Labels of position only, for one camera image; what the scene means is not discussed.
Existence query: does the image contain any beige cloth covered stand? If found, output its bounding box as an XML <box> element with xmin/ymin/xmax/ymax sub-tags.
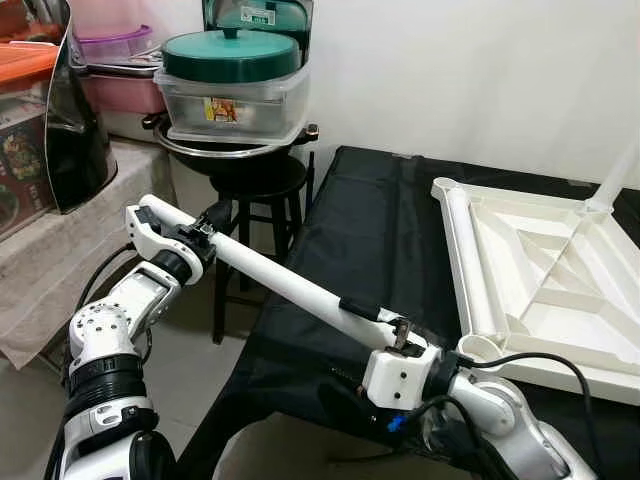
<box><xmin>0</xmin><ymin>138</ymin><xmax>176</xmax><ymax>371</ymax></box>

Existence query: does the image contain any pink plastic basin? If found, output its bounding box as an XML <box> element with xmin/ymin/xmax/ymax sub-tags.
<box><xmin>82</xmin><ymin>72</ymin><xmax>169</xmax><ymax>116</ymax></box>

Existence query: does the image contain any black tablecloth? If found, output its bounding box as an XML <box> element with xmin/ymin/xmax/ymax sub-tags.
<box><xmin>175</xmin><ymin>145</ymin><xmax>640</xmax><ymax>480</ymax></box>

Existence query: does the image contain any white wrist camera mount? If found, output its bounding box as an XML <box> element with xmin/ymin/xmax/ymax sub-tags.
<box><xmin>124</xmin><ymin>195</ymin><xmax>216</xmax><ymax>288</ymax></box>
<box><xmin>362</xmin><ymin>340</ymin><xmax>443</xmax><ymax>413</ymax></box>

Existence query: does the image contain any pink box red lid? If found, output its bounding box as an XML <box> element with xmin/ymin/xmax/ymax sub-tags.
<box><xmin>68</xmin><ymin>0</ymin><xmax>151</xmax><ymax>39</ymax></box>

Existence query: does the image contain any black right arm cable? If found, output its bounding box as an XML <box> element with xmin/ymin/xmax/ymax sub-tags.
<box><xmin>385</xmin><ymin>350</ymin><xmax>601</xmax><ymax>480</ymax></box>

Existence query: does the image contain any black plastic bag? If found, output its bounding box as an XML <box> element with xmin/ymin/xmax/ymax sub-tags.
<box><xmin>45</xmin><ymin>0</ymin><xmax>119</xmax><ymax>216</ymax></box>

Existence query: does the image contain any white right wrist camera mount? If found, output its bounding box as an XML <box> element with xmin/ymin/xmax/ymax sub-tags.
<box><xmin>362</xmin><ymin>340</ymin><xmax>443</xmax><ymax>413</ymax></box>

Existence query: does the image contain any clear plastic storage box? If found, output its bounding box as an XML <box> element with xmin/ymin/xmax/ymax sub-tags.
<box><xmin>153</xmin><ymin>62</ymin><xmax>313</xmax><ymax>146</ymax></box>

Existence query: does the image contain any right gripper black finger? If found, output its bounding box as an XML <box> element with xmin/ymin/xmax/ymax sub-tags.
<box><xmin>318</xmin><ymin>378</ymin><xmax>386</xmax><ymax>433</ymax></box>
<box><xmin>338</xmin><ymin>296</ymin><xmax>393</xmax><ymax>326</ymax></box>

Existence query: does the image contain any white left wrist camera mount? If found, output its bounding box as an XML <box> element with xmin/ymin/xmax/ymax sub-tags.
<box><xmin>124</xmin><ymin>195</ymin><xmax>216</xmax><ymax>288</ymax></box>

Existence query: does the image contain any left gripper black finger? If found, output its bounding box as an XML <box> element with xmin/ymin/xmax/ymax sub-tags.
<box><xmin>198</xmin><ymin>197</ymin><xmax>239</xmax><ymax>239</ymax></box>

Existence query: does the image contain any purple lidded clear container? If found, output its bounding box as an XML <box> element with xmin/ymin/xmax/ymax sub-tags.
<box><xmin>75</xmin><ymin>25</ymin><xmax>161</xmax><ymax>66</ymax></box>

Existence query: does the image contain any black wok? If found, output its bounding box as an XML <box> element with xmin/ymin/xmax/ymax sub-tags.
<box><xmin>143</xmin><ymin>115</ymin><xmax>321</xmax><ymax>181</ymax></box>

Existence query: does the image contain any orange lidded storage box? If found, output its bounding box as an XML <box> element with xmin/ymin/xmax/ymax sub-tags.
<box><xmin>0</xmin><ymin>40</ymin><xmax>63</xmax><ymax>241</ymax></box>

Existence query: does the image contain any green pot lid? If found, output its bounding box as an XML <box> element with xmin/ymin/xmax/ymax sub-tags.
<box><xmin>162</xmin><ymin>28</ymin><xmax>303</xmax><ymax>83</ymax></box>

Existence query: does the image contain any grey printed box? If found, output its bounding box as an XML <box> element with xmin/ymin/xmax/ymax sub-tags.
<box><xmin>202</xmin><ymin>0</ymin><xmax>316</xmax><ymax>51</ymax></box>

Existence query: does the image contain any white plastic children table top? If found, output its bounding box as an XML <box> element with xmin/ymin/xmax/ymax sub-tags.
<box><xmin>430</xmin><ymin>177</ymin><xmax>640</xmax><ymax>406</ymax></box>

